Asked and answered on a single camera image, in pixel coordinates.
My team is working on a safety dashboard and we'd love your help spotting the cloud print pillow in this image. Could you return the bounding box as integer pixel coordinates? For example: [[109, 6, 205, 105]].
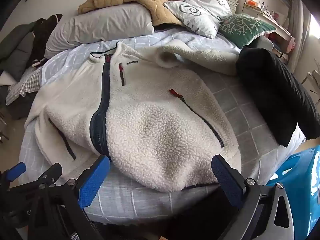
[[163, 0, 233, 39]]

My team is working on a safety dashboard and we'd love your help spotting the white curtain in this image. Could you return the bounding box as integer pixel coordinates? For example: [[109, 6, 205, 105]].
[[291, 0, 312, 63]]

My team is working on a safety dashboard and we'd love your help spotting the white cushion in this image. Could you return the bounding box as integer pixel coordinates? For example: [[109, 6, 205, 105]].
[[0, 70, 17, 86]]

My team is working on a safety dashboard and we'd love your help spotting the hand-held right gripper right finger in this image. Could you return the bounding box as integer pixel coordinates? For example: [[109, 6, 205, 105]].
[[211, 154, 296, 240]]

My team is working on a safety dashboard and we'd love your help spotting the black clothing pile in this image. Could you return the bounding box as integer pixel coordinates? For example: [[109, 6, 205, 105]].
[[26, 14, 63, 68]]

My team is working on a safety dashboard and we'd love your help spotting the blue plastic stool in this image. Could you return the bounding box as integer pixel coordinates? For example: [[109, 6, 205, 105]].
[[265, 145, 320, 230]]

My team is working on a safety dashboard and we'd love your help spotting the checked cloth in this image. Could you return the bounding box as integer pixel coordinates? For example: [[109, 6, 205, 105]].
[[6, 66, 43, 105]]

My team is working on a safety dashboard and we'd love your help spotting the fluffy cream blanket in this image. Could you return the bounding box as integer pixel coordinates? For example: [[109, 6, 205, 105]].
[[25, 41, 242, 193]]

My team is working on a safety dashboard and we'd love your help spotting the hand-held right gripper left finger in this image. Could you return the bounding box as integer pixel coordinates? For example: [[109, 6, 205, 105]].
[[25, 154, 111, 240]]

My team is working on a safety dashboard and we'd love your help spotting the light blue grid duvet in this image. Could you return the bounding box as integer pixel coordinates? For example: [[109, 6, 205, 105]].
[[19, 27, 307, 225]]

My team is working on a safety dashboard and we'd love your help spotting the green branch print pillow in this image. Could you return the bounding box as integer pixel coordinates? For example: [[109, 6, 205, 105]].
[[219, 13, 277, 49]]

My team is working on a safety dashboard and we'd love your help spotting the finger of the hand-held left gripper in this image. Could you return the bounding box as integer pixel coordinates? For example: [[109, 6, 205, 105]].
[[0, 162, 27, 188], [35, 163, 63, 183]]

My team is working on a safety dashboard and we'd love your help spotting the dark grey bedside bench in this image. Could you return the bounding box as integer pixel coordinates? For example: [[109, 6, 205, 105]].
[[7, 92, 38, 121]]

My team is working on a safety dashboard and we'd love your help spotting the grey pillow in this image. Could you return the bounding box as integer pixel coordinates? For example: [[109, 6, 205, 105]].
[[45, 4, 155, 59]]

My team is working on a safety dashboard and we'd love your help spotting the white desk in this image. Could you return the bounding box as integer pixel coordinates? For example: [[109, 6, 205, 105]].
[[244, 4, 296, 53]]

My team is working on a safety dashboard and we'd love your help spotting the black garment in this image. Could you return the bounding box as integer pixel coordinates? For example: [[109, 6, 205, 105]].
[[236, 45, 320, 147]]

